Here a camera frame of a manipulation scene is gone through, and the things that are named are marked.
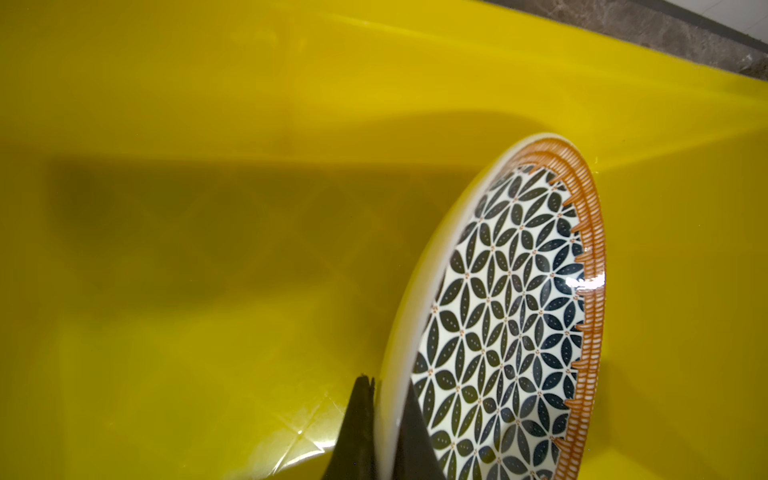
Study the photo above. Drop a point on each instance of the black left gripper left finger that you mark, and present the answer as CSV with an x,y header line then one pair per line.
x,y
353,456

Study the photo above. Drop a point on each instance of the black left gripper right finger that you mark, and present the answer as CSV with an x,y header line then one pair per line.
x,y
415,457

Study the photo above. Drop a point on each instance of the black white flower-pattern plate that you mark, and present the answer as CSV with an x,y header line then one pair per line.
x,y
497,341

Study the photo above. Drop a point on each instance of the yellow plastic bin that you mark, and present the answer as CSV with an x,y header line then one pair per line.
x,y
210,211

